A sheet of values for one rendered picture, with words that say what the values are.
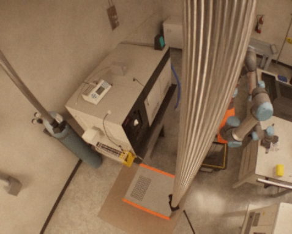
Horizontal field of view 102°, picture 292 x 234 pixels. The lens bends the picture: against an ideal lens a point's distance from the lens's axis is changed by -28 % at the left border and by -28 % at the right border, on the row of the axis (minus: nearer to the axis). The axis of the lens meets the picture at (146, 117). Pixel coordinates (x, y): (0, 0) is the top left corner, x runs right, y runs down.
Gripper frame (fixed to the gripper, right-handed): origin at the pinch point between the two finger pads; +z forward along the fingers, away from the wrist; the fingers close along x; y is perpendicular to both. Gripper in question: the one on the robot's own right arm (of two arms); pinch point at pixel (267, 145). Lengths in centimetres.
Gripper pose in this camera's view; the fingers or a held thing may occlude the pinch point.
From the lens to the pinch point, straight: 168.9
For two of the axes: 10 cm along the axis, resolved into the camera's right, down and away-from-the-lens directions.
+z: 5.3, 5.4, 6.6
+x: -3.9, 8.4, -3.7
